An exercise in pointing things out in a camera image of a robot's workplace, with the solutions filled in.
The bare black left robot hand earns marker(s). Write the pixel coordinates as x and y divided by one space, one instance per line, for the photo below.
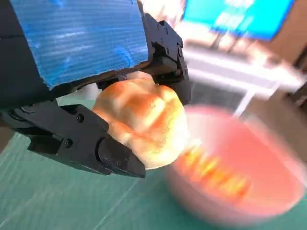
79 40

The square pull-apart toy bread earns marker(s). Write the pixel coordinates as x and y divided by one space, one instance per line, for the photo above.
216 175

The blue screen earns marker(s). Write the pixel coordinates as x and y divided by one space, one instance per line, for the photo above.
239 14

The round toy bread bun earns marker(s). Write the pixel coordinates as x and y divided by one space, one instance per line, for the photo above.
148 119

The large white grilled unit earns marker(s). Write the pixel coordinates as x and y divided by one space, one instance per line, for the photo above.
216 95

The green cutting mat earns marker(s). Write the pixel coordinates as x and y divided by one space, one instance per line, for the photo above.
48 198

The pink bowl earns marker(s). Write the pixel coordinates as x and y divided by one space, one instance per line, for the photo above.
263 155

